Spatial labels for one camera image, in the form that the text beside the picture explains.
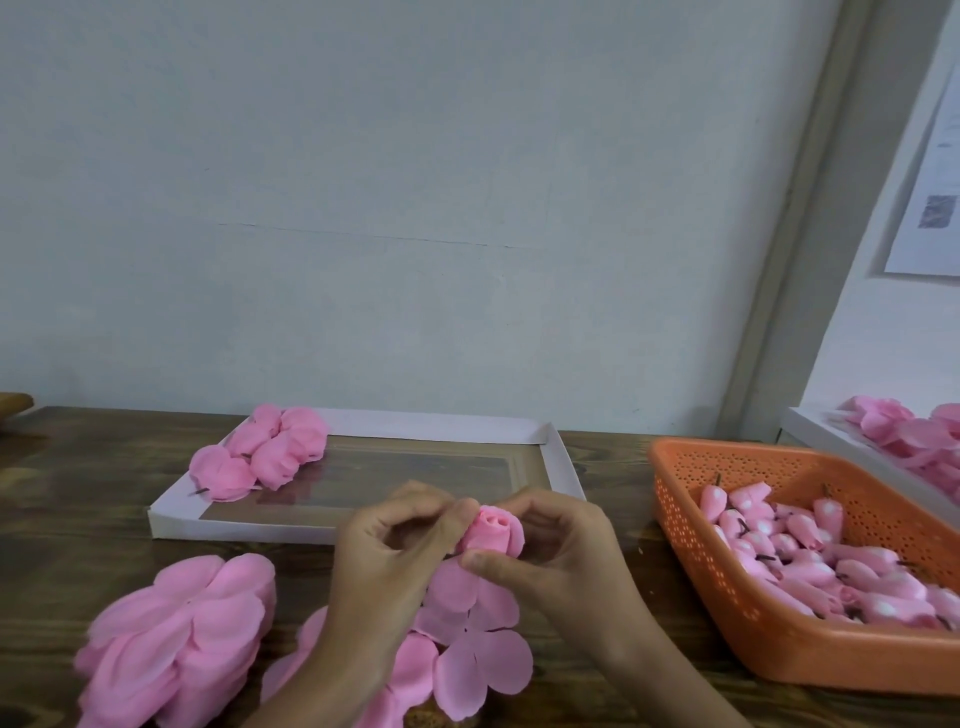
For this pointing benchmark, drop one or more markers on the person's left hand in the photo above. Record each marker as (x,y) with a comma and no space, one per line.
(375,578)

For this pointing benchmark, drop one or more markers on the person's right hand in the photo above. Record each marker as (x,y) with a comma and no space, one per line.
(578,570)

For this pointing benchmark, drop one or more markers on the white shallow tray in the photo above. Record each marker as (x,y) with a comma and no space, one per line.
(375,477)

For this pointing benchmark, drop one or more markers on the stack of pink petals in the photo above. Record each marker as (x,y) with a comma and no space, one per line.
(413,672)
(173,638)

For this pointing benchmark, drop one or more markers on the pink petal flower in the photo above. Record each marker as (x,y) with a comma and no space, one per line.
(305,431)

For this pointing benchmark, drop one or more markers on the group of finished pink roses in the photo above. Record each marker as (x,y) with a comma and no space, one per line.
(222,474)

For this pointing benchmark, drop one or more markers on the pink rose buds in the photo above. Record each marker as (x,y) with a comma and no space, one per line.
(795,558)

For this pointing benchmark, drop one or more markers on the pile of pink petals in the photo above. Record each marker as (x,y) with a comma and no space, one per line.
(900,432)

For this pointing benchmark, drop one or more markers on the person's right forearm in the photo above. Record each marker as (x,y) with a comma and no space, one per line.
(675,687)

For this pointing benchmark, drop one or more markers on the orange plastic basket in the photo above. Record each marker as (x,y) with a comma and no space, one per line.
(773,653)

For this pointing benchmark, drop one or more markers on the white paper notice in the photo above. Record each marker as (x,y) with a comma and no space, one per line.
(927,195)

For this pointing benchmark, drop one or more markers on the grey door frame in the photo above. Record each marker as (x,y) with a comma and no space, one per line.
(822,210)

